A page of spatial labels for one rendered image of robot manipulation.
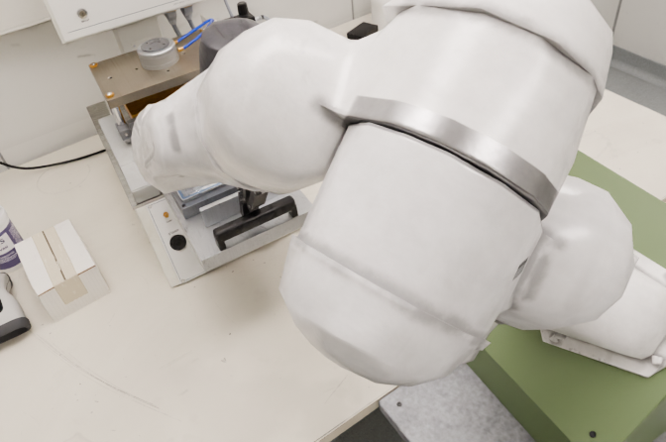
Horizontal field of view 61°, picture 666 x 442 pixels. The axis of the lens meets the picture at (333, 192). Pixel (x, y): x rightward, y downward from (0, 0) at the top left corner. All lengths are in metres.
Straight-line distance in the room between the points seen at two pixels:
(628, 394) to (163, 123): 0.69
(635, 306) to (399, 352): 0.59
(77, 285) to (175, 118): 0.85
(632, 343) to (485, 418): 0.31
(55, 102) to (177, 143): 1.33
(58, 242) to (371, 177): 1.13
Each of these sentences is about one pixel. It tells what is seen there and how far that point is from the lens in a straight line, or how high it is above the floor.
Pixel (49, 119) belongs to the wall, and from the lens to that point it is 1.79.
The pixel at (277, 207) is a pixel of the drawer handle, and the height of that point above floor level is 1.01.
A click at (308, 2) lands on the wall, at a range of 1.97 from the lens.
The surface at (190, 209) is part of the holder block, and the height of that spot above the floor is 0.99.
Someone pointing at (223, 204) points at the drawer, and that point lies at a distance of 1.01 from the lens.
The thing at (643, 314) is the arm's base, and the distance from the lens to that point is 0.82.
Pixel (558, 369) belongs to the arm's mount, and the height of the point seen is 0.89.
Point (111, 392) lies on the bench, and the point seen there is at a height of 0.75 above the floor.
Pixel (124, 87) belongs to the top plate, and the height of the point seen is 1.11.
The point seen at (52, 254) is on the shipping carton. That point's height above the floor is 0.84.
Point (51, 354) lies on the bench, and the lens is 1.27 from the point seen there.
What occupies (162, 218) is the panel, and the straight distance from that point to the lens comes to 1.20.
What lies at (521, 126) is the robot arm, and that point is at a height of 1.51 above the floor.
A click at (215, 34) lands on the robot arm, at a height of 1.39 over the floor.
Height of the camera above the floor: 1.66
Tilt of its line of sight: 41 degrees down
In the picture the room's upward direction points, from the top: 7 degrees counter-clockwise
